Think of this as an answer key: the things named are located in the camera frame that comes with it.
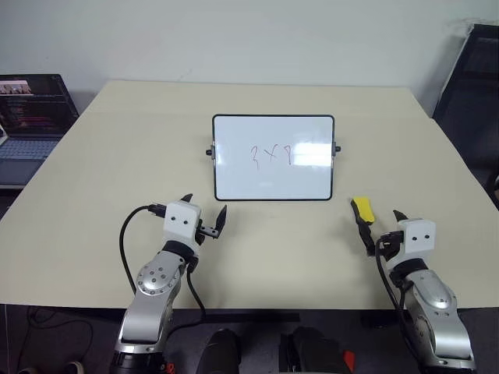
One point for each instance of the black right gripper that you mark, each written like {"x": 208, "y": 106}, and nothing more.
{"x": 394, "y": 253}

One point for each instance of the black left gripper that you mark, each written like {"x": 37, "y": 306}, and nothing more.
{"x": 206, "y": 232}

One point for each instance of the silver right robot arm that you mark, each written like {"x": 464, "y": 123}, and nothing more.
{"x": 432, "y": 308}

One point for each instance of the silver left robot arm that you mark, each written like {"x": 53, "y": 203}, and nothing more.
{"x": 154, "y": 288}

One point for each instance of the yellow and black eraser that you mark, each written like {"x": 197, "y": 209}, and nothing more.
{"x": 365, "y": 210}

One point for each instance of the black-framed small whiteboard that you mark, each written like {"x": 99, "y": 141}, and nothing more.
{"x": 273, "y": 157}

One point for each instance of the dark rounded shape red tag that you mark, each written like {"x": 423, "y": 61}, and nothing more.
{"x": 312, "y": 350}

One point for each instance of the black chair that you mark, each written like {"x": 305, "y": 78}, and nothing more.
{"x": 468, "y": 97}

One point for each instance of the open laptop computer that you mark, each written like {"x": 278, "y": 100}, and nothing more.
{"x": 27, "y": 128}

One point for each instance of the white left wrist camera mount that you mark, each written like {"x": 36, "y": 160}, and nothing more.
{"x": 181, "y": 220}

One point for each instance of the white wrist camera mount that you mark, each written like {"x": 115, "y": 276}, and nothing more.
{"x": 181, "y": 220}
{"x": 418, "y": 241}

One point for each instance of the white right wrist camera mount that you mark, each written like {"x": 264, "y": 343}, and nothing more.
{"x": 418, "y": 241}

